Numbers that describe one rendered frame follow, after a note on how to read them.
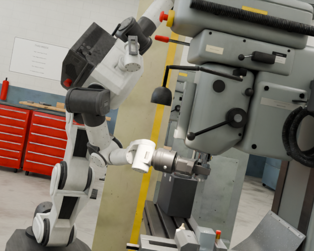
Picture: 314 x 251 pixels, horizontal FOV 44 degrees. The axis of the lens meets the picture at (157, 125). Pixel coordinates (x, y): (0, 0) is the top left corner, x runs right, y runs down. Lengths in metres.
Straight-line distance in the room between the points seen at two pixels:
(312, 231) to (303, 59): 0.60
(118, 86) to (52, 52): 9.06
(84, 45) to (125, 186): 1.80
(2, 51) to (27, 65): 0.71
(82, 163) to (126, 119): 1.27
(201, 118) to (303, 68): 0.40
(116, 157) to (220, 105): 0.50
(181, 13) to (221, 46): 0.17
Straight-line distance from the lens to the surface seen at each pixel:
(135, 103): 3.13
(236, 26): 1.36
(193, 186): 1.88
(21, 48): 10.76
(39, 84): 10.60
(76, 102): 1.51
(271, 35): 1.39
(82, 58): 1.58
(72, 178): 1.92
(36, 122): 6.07
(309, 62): 1.46
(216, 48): 1.34
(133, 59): 1.53
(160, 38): 1.52
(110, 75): 1.58
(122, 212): 3.27
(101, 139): 1.62
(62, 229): 2.09
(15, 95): 10.71
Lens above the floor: 1.45
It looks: 3 degrees down
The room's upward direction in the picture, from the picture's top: 11 degrees clockwise
